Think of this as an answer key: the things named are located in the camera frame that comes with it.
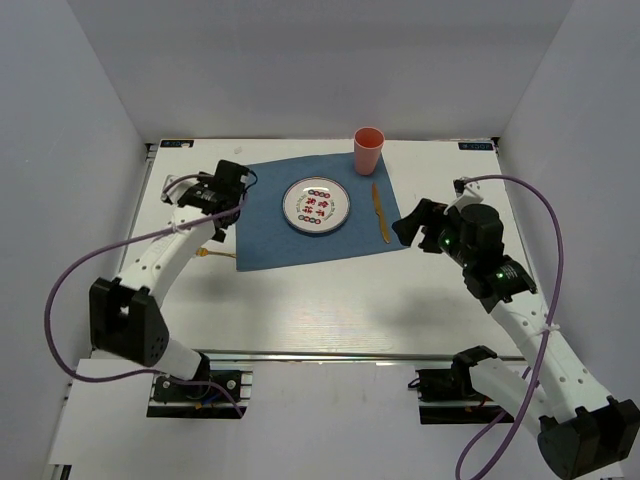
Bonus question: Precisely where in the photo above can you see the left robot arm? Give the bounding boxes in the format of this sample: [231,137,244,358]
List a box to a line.
[89,160,257,399]

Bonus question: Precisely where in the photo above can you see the pink plastic cup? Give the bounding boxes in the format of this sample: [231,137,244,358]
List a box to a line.
[354,127,385,176]

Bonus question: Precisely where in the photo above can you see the gold knife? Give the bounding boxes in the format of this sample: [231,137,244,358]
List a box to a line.
[372,183,391,244]

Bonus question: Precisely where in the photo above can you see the white plate red characters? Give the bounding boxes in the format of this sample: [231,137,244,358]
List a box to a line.
[282,177,351,235]

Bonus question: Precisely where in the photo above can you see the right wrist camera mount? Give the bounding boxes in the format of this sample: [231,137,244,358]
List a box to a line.
[448,178,484,212]

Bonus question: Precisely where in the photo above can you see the blue cloth placemat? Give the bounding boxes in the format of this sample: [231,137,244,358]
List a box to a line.
[236,153,403,272]

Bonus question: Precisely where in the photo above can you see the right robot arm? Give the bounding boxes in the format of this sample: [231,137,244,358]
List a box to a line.
[392,199,639,479]

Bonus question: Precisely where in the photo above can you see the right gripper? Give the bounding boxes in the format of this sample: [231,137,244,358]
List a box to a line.
[392,198,475,268]

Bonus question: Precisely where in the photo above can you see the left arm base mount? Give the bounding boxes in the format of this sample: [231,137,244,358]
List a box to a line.
[146,363,253,420]

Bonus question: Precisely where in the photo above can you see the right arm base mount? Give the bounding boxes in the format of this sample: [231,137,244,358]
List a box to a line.
[407,368,513,425]

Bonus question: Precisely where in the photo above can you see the gold fork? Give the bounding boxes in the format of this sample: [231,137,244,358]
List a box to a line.
[196,248,236,259]

